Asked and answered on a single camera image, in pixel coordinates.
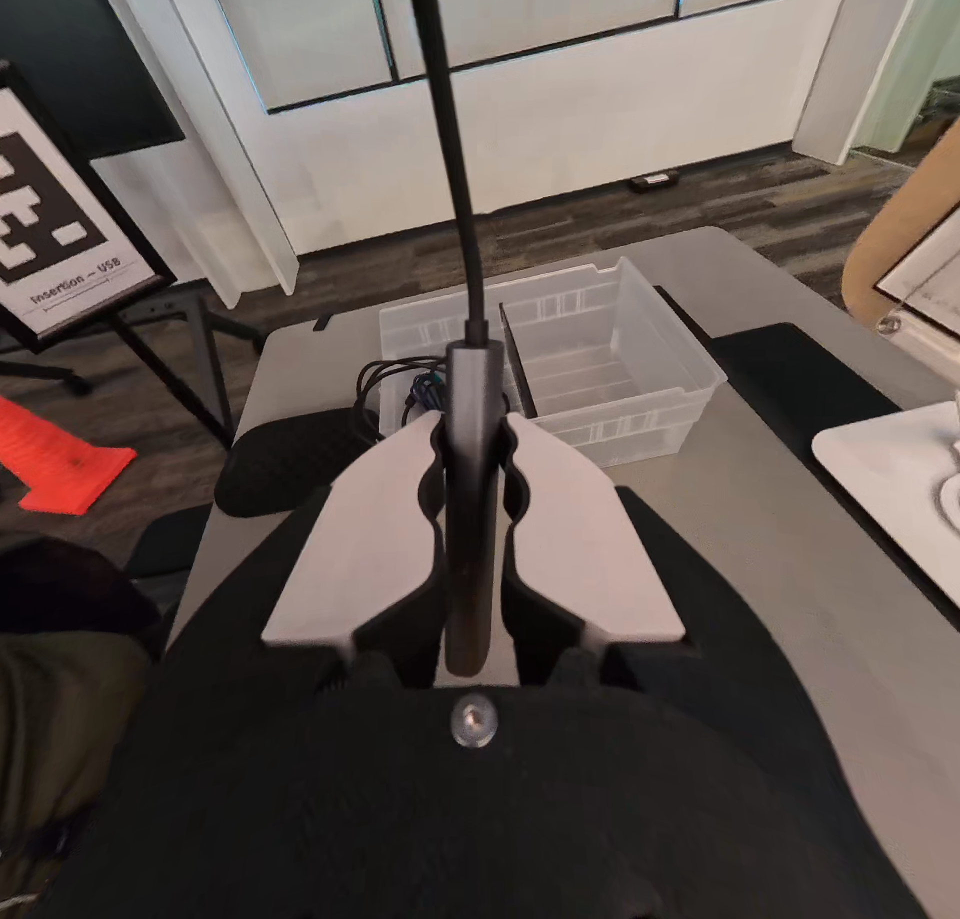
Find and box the black cable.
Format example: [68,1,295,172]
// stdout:
[354,358,451,440]

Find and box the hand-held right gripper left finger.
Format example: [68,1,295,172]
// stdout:
[261,411,447,669]

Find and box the grey USB hub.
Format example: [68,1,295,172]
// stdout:
[403,0,505,678]

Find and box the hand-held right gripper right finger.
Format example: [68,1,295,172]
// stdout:
[501,411,687,669]

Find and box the clear plastic bin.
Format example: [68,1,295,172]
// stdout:
[377,256,730,472]

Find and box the black framed marker sign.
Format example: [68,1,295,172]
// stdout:
[0,60,235,451]

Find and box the red floor marker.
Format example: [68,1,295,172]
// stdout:
[0,396,138,517]

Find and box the instruction sheet on wooden stand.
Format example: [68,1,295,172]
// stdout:
[840,120,960,335]

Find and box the glass window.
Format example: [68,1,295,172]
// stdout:
[198,0,820,116]

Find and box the dark wall panel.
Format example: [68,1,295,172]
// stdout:
[0,0,186,164]

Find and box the white metal stand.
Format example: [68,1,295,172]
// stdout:
[812,311,960,592]

